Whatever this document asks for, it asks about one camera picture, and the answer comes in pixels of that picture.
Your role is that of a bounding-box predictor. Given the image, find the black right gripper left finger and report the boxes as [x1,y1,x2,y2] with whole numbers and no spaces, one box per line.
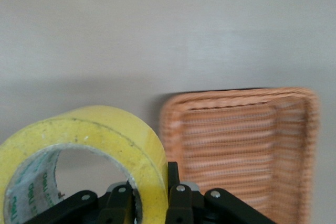
[99,184,137,224]

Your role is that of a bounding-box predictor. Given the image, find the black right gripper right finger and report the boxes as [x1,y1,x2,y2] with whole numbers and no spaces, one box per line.
[167,162,194,224]

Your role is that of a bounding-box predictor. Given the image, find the yellow packing tape roll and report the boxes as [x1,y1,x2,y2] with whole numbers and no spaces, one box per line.
[0,105,169,224]

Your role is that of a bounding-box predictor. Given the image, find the brown wicker basket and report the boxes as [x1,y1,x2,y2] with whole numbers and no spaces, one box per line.
[159,87,321,224]

